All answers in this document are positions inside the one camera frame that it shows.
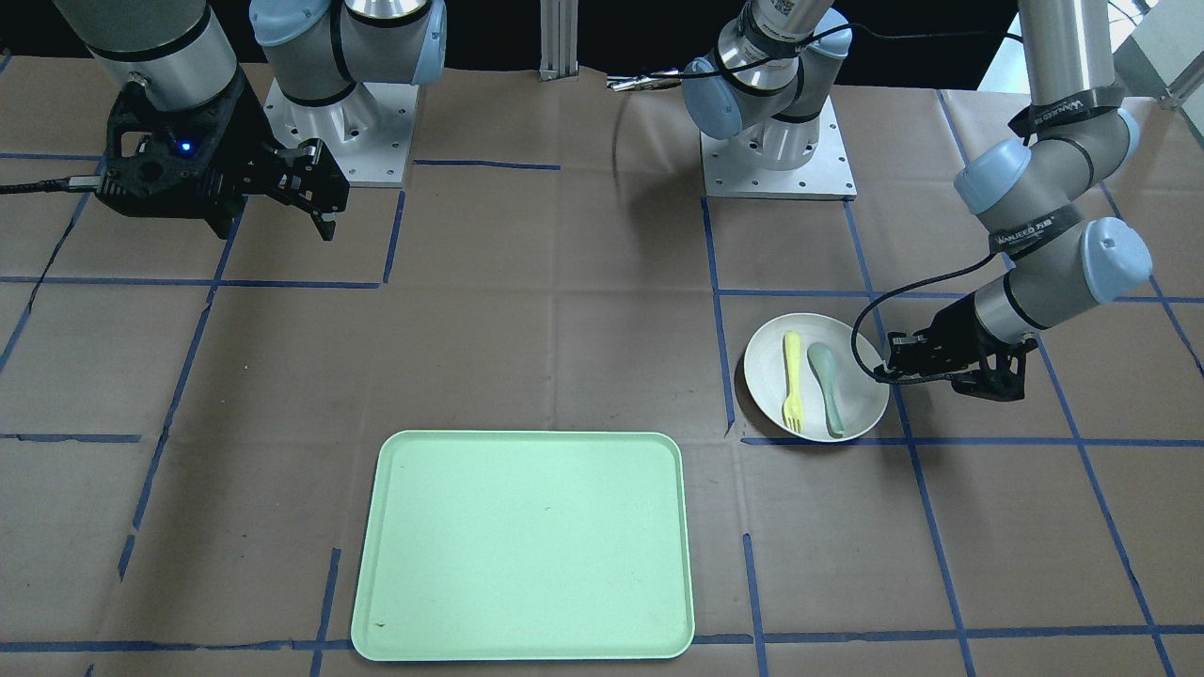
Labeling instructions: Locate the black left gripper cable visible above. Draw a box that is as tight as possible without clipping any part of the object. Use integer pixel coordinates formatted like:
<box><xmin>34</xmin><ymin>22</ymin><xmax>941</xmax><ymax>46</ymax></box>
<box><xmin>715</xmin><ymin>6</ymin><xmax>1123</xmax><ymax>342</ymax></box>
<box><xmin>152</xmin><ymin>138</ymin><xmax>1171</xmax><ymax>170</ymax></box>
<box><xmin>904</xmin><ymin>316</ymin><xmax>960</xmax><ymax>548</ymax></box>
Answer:
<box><xmin>851</xmin><ymin>254</ymin><xmax>998</xmax><ymax>385</ymax></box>

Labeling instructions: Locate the grey-green plastic spoon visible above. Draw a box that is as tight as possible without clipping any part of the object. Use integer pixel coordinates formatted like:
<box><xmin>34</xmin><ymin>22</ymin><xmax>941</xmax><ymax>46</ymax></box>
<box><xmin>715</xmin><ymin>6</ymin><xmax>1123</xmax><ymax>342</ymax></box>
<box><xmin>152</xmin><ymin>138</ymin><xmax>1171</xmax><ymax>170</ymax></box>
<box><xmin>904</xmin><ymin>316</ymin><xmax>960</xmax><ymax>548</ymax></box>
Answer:
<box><xmin>807</xmin><ymin>342</ymin><xmax>846</xmax><ymax>437</ymax></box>

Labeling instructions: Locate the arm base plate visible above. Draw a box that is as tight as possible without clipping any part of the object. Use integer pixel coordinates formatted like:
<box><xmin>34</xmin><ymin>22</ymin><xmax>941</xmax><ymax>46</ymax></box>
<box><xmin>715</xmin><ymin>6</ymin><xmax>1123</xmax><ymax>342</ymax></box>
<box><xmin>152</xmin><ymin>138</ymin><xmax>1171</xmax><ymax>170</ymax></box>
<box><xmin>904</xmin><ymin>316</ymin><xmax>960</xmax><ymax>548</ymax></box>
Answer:
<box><xmin>265</xmin><ymin>80</ymin><xmax>421</xmax><ymax>188</ymax></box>
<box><xmin>700</xmin><ymin>99</ymin><xmax>858</xmax><ymax>201</ymax></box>

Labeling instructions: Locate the light green plastic tray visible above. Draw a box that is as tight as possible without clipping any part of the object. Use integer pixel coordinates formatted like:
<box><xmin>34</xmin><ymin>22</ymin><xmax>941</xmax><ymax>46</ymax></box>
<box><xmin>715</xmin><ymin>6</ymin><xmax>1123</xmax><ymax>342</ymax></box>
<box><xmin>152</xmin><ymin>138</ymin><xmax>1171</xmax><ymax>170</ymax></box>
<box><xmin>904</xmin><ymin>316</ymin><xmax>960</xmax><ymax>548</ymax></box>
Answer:
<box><xmin>350</xmin><ymin>430</ymin><xmax>696</xmax><ymax>663</ymax></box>

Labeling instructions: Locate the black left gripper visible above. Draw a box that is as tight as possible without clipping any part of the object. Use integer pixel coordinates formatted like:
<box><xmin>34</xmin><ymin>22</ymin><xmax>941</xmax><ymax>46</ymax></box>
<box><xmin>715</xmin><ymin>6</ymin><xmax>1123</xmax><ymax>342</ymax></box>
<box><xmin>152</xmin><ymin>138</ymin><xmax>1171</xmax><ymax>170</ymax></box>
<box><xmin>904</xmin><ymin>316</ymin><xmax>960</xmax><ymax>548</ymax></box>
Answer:
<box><xmin>881</xmin><ymin>295</ymin><xmax>1038</xmax><ymax>402</ymax></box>

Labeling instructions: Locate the aluminium frame post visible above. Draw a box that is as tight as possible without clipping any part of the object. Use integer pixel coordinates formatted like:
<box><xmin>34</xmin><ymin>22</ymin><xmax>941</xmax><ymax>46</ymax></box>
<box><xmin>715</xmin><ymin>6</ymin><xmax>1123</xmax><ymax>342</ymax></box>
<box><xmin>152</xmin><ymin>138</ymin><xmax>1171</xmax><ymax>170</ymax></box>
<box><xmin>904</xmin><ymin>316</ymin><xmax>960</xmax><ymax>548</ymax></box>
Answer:
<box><xmin>538</xmin><ymin>0</ymin><xmax>579</xmax><ymax>82</ymax></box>

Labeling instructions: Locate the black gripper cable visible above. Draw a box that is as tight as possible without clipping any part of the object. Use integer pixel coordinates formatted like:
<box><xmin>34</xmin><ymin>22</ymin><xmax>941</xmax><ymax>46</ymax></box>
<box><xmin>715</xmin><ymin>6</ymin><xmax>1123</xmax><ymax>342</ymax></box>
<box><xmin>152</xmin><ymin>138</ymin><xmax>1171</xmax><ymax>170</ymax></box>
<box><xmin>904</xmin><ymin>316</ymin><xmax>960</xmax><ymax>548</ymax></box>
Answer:
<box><xmin>851</xmin><ymin>254</ymin><xmax>998</xmax><ymax>385</ymax></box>
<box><xmin>0</xmin><ymin>175</ymin><xmax>104</xmax><ymax>198</ymax></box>

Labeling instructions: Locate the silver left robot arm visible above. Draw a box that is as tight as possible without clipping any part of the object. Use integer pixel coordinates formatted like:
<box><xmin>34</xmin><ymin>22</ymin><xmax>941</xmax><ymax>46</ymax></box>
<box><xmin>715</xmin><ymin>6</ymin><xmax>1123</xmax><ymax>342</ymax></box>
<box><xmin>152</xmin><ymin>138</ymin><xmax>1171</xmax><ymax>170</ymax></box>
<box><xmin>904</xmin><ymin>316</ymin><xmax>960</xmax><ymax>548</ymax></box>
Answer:
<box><xmin>675</xmin><ymin>1</ymin><xmax>1152</xmax><ymax>401</ymax></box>

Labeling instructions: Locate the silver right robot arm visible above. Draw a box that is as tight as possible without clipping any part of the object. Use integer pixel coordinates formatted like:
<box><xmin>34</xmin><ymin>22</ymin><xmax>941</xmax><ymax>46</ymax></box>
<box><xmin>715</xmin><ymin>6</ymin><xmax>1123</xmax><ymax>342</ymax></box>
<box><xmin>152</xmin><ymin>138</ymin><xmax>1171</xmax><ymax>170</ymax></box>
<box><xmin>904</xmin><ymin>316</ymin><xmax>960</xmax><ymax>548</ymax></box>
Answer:
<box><xmin>40</xmin><ymin>1</ymin><xmax>447</xmax><ymax>242</ymax></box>

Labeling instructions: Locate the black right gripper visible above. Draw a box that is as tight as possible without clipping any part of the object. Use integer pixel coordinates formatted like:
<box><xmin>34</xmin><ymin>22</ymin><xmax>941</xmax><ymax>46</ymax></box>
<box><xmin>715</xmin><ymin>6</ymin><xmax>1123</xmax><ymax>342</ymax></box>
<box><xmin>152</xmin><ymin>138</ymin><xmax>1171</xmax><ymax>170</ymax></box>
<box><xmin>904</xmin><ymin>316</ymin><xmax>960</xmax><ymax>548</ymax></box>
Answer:
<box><xmin>94</xmin><ymin>70</ymin><xmax>350</xmax><ymax>243</ymax></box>

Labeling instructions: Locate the white round plate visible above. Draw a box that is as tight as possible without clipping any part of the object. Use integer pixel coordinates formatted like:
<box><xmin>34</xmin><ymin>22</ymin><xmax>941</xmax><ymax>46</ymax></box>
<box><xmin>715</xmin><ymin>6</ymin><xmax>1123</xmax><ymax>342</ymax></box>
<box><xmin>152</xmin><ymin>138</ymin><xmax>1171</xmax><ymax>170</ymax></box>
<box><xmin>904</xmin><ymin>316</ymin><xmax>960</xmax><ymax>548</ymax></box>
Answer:
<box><xmin>743</xmin><ymin>313</ymin><xmax>890</xmax><ymax>443</ymax></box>

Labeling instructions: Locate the yellow plastic fork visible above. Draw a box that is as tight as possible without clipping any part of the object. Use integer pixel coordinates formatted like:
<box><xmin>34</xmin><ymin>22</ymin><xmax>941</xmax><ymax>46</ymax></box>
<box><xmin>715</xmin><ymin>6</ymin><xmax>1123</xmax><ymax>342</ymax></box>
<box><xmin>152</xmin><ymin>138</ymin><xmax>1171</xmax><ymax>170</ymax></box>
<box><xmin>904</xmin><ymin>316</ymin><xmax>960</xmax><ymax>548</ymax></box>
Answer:
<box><xmin>783</xmin><ymin>331</ymin><xmax>804</xmax><ymax>434</ymax></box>

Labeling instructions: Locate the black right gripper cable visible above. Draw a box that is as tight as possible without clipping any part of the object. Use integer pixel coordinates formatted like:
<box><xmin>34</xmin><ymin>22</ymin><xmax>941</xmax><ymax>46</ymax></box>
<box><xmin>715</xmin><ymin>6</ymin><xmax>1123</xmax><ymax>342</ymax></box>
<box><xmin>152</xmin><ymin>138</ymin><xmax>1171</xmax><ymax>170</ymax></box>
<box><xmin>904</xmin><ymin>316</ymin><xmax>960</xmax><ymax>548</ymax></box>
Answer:
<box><xmin>0</xmin><ymin>175</ymin><xmax>104</xmax><ymax>198</ymax></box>

